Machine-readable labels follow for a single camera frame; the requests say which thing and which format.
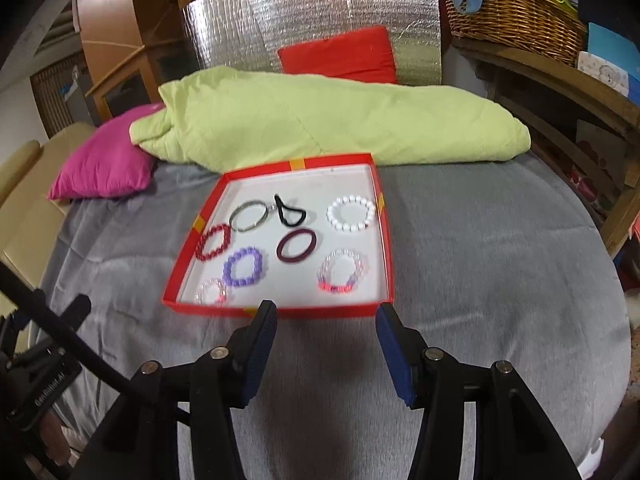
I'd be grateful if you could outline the white bead bracelet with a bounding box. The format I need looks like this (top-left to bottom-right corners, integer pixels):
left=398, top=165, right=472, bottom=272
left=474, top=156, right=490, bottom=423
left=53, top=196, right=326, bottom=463
left=326, top=196, right=376, bottom=233

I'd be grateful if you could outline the white patterned box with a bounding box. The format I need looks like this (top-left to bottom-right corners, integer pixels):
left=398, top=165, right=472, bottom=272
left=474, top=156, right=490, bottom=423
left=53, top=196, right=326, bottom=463
left=577, top=51, right=631, bottom=96

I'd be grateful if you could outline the wicker basket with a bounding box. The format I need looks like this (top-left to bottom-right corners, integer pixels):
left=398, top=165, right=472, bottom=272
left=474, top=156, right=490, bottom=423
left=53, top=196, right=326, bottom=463
left=442, top=0, right=588, bottom=67

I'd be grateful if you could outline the grey bed blanket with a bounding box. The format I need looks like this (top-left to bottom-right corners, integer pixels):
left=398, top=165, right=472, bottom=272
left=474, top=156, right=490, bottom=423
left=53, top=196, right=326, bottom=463
left=37, top=152, right=632, bottom=480

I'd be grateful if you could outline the small clear pink bead bracelet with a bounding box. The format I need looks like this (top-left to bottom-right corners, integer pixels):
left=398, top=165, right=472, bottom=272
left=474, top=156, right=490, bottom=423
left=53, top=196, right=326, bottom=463
left=194, top=278, right=228, bottom=307

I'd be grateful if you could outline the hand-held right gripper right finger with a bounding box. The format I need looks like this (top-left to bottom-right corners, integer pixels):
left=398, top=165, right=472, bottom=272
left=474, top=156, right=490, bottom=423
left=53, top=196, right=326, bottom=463
left=376, top=303, right=583, bottom=480

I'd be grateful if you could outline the purple bead bracelet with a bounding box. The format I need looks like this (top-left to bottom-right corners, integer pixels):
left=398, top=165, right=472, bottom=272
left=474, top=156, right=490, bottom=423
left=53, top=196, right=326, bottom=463
left=222, top=247, right=264, bottom=287

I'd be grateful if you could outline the beige sofa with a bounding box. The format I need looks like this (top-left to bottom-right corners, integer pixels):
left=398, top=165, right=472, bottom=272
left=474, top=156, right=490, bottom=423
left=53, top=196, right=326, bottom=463
left=0, top=122, right=96, bottom=321

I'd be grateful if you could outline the wooden side table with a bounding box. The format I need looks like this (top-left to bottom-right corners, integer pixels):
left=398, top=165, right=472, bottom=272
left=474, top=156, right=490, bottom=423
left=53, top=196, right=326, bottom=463
left=452, top=37, right=640, bottom=261

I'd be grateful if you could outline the magenta pillow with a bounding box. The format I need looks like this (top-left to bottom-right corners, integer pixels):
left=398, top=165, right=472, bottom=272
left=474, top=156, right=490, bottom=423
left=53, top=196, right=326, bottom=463
left=48, top=102, right=166, bottom=201

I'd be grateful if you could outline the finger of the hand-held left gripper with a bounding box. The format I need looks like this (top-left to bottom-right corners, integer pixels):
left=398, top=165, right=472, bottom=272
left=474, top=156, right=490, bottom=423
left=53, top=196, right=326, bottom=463
left=0, top=260, right=138, bottom=401
left=47, top=295, right=92, bottom=333

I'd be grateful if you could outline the black hair tie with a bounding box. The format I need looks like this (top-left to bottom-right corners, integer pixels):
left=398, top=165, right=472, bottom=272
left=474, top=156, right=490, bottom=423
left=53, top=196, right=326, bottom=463
left=274, top=194, right=307, bottom=227

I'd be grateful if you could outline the woven rattan cabinet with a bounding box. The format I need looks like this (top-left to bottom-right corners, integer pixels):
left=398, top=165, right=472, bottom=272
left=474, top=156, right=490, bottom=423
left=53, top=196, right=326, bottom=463
left=30, top=52, right=91, bottom=138

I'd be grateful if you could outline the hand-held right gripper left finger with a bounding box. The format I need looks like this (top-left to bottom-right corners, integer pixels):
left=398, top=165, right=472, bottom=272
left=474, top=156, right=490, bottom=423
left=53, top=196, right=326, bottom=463
left=70, top=300, right=278, bottom=480

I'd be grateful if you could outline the red square pillow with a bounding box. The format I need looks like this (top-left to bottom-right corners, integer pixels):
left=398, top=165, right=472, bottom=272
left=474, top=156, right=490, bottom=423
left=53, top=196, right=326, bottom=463
left=277, top=26, right=398, bottom=86

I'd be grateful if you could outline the light green quilt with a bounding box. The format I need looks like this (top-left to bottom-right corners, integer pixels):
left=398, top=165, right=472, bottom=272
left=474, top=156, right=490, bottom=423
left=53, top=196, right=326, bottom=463
left=129, top=66, right=531, bottom=173

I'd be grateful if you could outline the silver foil mat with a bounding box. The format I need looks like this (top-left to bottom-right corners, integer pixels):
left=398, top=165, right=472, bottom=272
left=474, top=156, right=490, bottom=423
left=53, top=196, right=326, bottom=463
left=181, top=0, right=443, bottom=86

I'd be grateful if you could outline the pink and clear bead bracelet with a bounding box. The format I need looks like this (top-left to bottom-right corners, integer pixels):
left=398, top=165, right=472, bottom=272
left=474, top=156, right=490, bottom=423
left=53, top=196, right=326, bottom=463
left=317, top=250, right=370, bottom=295

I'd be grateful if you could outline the red shallow cardboard box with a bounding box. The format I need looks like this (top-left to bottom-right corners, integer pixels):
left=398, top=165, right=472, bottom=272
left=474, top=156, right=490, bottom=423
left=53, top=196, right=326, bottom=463
left=161, top=153, right=395, bottom=321

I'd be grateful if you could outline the maroon hair tie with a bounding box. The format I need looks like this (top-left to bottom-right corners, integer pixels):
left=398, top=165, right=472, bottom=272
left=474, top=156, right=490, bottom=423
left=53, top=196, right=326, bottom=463
left=277, top=229, right=319, bottom=264

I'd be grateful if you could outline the silver metal bangle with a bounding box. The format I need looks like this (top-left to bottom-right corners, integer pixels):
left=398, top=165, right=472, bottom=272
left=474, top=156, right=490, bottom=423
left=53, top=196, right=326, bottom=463
left=229, top=200, right=273, bottom=233

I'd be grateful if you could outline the blue cardboard box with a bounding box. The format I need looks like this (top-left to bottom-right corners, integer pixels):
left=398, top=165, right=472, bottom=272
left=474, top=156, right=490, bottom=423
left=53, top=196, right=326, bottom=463
left=587, top=22, right=640, bottom=98

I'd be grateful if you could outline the red bead bracelet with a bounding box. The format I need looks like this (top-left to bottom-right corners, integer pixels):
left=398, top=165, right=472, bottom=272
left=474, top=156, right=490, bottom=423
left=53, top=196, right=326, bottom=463
left=195, top=223, right=233, bottom=262

